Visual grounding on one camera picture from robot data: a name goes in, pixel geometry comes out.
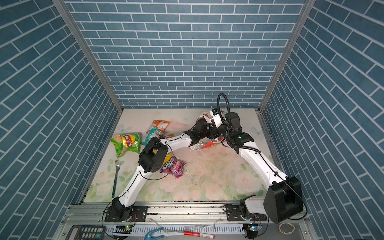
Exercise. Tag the red white paper bag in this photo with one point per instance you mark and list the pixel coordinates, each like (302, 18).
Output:
(199, 130)

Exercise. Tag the fruit candy bag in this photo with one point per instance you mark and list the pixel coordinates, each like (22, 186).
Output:
(168, 136)

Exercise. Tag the purple berries candy bag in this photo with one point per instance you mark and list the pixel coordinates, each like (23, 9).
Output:
(173, 166)

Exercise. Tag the teal candy bag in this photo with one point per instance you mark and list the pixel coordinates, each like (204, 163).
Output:
(151, 133)

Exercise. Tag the green chips bag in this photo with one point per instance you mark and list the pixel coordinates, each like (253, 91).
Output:
(126, 142)

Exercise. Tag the yellow chips bag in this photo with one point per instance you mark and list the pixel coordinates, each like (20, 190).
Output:
(166, 158)

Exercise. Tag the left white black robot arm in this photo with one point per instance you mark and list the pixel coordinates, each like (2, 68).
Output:
(151, 159)

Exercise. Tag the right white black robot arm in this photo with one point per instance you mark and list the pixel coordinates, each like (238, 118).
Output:
(283, 199)

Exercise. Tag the metal fork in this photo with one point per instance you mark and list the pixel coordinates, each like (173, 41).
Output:
(118, 166)

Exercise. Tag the red marker pen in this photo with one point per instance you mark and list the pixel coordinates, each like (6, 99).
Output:
(200, 235)

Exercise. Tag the black calculator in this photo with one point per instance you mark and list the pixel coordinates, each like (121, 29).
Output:
(86, 232)

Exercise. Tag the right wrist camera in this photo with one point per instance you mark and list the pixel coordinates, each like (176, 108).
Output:
(216, 117)

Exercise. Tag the aluminium rail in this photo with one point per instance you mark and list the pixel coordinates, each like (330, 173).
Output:
(163, 213)

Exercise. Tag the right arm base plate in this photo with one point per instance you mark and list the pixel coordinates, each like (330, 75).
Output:
(240, 213)

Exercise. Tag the white cable duct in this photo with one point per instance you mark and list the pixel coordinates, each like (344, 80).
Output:
(217, 229)

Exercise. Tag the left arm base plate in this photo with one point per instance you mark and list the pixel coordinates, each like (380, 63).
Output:
(137, 214)

